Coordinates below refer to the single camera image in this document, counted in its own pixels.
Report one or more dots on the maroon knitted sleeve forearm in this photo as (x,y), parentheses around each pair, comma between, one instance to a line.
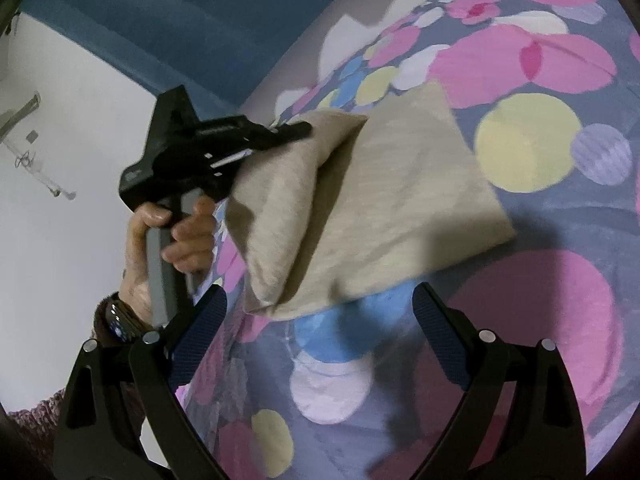
(36,428)

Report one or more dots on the dark teal curtain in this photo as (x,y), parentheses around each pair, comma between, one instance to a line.
(220,50)

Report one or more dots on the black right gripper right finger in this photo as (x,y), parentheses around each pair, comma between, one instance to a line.
(542,437)

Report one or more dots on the person's left hand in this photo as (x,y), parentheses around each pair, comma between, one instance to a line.
(191,250)

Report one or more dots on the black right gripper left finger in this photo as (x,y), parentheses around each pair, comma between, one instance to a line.
(120,417)

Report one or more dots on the beige embroidered small shirt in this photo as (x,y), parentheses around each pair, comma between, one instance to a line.
(365,203)

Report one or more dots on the colourful circle pattern bedsheet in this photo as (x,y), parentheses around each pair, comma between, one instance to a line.
(443,282)

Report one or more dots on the grey wall mounted fixture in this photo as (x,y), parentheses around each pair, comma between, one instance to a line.
(27,159)

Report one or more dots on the dark wristwatch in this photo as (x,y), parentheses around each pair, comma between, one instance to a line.
(123,322)

